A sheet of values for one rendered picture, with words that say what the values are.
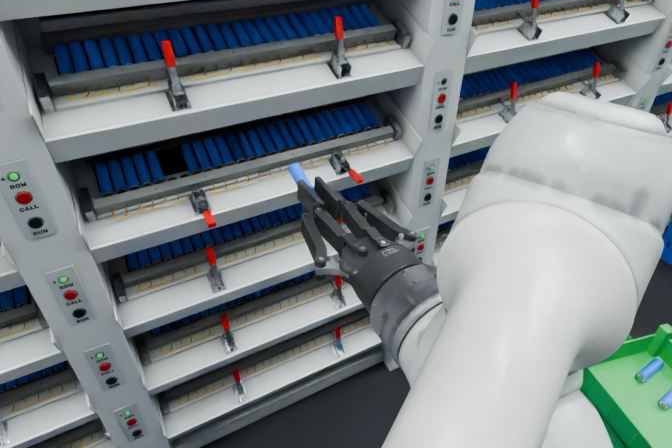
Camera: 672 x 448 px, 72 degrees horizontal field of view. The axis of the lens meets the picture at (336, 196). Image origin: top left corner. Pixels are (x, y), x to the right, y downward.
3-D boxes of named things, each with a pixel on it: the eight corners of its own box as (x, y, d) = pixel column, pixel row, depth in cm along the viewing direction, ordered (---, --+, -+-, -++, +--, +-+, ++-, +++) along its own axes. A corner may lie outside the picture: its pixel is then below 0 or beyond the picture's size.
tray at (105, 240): (407, 170, 98) (422, 140, 90) (96, 264, 75) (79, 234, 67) (364, 104, 107) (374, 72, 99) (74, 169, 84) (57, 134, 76)
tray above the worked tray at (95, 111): (417, 84, 87) (443, 20, 76) (54, 163, 64) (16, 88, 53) (366, 18, 96) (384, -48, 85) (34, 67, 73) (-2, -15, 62)
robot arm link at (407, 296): (402, 314, 38) (366, 271, 43) (391, 386, 43) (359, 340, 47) (487, 284, 42) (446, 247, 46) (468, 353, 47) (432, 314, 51)
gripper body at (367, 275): (444, 256, 46) (393, 210, 54) (370, 278, 43) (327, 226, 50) (432, 311, 50) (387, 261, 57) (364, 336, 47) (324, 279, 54)
